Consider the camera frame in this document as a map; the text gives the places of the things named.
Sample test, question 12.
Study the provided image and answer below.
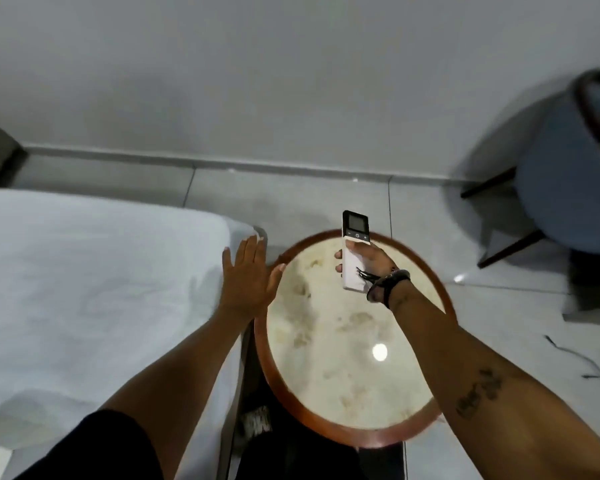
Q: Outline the person's right hand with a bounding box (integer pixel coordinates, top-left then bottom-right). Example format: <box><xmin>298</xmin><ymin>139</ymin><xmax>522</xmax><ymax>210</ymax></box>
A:
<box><xmin>334</xmin><ymin>241</ymin><xmax>402</xmax><ymax>291</ymax></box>

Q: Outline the black cable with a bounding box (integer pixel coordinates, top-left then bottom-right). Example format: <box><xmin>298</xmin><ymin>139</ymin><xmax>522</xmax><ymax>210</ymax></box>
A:
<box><xmin>543</xmin><ymin>335</ymin><xmax>600</xmax><ymax>399</ymax></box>

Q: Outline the bed with white sheet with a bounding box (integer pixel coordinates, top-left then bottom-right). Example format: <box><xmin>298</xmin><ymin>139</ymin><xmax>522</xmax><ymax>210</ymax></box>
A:
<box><xmin>0</xmin><ymin>188</ymin><xmax>269</xmax><ymax>480</ymax></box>

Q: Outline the white remote control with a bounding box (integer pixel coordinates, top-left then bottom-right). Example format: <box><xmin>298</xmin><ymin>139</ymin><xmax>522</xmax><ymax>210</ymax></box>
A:
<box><xmin>342</xmin><ymin>210</ymin><xmax>374</xmax><ymax>294</ymax></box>

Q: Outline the blue armchair with wooden legs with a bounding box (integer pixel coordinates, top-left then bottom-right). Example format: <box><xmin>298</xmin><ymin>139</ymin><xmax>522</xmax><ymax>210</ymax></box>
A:
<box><xmin>460</xmin><ymin>68</ymin><xmax>600</xmax><ymax>269</ymax></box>

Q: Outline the black shirt sleeve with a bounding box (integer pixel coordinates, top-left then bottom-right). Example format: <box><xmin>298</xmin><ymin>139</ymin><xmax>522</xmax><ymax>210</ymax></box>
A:
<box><xmin>11</xmin><ymin>409</ymin><xmax>164</xmax><ymax>480</ymax></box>

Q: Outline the person's left forearm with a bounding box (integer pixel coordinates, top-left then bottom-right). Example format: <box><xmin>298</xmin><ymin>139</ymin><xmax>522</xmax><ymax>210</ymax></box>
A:
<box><xmin>99</xmin><ymin>307</ymin><xmax>257</xmax><ymax>480</ymax></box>

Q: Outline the black wrist bracelet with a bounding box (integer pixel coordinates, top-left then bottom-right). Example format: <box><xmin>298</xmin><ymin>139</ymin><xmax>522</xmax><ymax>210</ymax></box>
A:
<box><xmin>356</xmin><ymin>267</ymin><xmax>412</xmax><ymax>310</ymax></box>

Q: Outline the round wood-rimmed side table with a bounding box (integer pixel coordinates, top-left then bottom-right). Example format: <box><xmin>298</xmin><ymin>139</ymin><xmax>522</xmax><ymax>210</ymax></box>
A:
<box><xmin>253</xmin><ymin>229</ymin><xmax>459</xmax><ymax>450</ymax></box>

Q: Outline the person's right forearm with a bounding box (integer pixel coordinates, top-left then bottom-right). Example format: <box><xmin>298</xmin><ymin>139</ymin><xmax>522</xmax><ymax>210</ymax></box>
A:
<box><xmin>375</xmin><ymin>280</ymin><xmax>600</xmax><ymax>480</ymax></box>

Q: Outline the person's left hand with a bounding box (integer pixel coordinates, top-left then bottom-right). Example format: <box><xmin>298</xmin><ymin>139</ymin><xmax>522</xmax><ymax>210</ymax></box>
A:
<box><xmin>222</xmin><ymin>235</ymin><xmax>286</xmax><ymax>319</ymax></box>

